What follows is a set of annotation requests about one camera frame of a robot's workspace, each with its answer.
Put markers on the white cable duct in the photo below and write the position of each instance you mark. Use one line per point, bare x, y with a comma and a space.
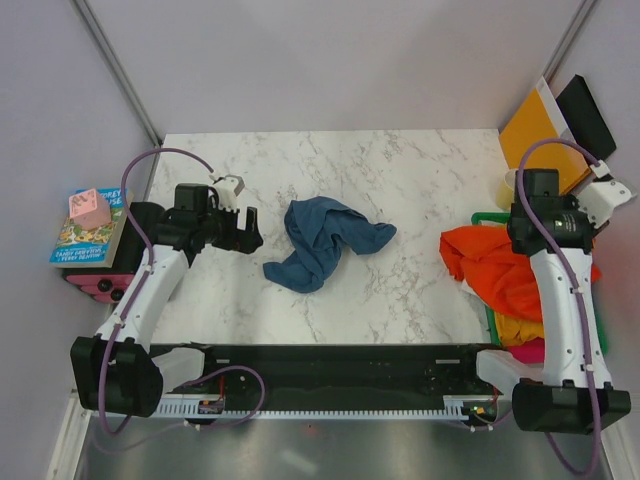
208, 407

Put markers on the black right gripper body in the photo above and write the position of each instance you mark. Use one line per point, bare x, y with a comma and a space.
511, 229

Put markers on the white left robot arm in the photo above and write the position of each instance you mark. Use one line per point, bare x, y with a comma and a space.
114, 370

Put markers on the black flat box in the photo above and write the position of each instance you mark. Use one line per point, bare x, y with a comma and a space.
584, 119

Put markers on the green plastic bin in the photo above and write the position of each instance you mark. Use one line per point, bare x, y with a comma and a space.
501, 219

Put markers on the yellow t shirt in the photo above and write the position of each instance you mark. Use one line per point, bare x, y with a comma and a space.
517, 332

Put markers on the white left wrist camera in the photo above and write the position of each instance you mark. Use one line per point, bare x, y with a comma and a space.
227, 189

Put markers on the white t shirt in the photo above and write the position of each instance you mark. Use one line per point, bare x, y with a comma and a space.
467, 288

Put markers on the blue t shirt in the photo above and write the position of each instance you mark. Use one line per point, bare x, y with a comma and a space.
319, 229

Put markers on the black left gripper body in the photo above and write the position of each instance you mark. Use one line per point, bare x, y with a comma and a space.
214, 235

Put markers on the orange t shirt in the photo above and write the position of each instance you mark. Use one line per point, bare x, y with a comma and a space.
482, 257

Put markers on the blue paperback book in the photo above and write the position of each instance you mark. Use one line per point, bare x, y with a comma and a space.
79, 247

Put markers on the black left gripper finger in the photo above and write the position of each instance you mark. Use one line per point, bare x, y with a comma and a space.
253, 235
231, 218

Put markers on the yellow mug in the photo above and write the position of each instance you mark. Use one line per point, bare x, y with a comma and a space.
505, 190

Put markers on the pink dice cube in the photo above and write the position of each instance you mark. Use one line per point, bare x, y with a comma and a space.
89, 209

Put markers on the pink black dumbbell set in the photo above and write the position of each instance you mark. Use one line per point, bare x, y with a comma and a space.
105, 285

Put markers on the pink t shirt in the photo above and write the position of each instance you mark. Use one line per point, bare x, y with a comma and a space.
529, 353

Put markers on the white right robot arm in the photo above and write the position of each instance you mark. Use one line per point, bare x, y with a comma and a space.
572, 391

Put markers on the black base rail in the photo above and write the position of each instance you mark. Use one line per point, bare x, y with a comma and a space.
340, 375

